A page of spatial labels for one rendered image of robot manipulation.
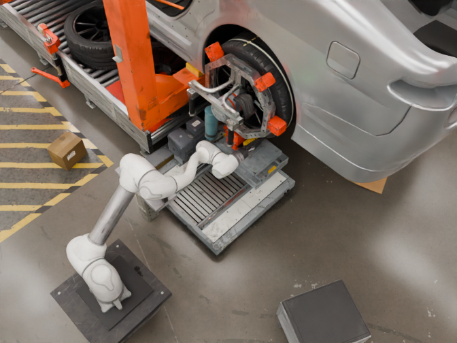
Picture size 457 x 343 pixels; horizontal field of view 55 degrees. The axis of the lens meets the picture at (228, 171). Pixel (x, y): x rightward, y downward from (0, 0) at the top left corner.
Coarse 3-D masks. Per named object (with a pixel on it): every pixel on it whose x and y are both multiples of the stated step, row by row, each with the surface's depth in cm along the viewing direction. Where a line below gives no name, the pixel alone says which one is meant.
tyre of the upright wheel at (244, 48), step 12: (240, 36) 262; (252, 36) 258; (228, 48) 258; (240, 48) 250; (252, 48) 249; (264, 48) 250; (252, 60) 248; (264, 60) 246; (276, 60) 248; (216, 72) 283; (264, 72) 247; (276, 72) 246; (216, 84) 290; (276, 84) 246; (288, 84) 250; (276, 96) 251; (288, 96) 252; (276, 108) 258; (288, 108) 256; (288, 120) 266
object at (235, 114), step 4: (240, 76) 250; (240, 80) 252; (236, 84) 256; (240, 84) 254; (232, 88) 253; (236, 88) 254; (240, 88) 256; (228, 92) 251; (232, 92) 252; (224, 96) 249; (228, 96) 251; (224, 100) 248; (224, 104) 246; (228, 108) 244; (232, 108) 244; (232, 112) 243; (236, 112) 243; (236, 116) 243
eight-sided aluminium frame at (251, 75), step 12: (228, 60) 251; (240, 60) 252; (240, 72) 250; (252, 72) 246; (252, 84) 247; (216, 96) 291; (264, 96) 252; (264, 108) 251; (264, 120) 259; (240, 132) 287; (252, 132) 277; (264, 132) 266
